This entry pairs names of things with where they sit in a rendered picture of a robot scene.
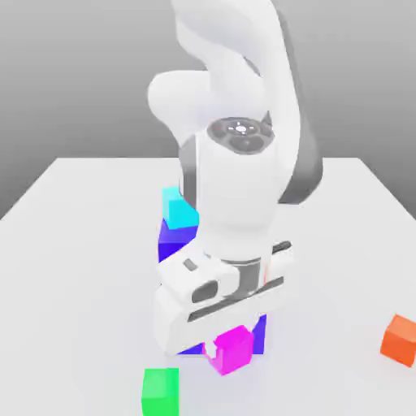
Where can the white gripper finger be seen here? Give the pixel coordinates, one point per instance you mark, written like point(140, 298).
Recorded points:
point(211, 350)

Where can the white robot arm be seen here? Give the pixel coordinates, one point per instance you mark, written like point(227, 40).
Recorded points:
point(237, 195)

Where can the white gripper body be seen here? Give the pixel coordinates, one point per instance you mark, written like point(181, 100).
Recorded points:
point(175, 328)

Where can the small magenta cube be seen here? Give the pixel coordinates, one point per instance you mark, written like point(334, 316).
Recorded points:
point(235, 349)

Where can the small cyan cube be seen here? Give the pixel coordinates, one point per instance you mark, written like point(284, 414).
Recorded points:
point(182, 214)

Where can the large blue box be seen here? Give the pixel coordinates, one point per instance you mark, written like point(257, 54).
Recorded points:
point(172, 247)

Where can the small orange cube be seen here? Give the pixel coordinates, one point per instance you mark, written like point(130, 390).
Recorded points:
point(399, 341)

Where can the small green cube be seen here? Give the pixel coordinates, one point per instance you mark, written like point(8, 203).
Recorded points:
point(161, 391)

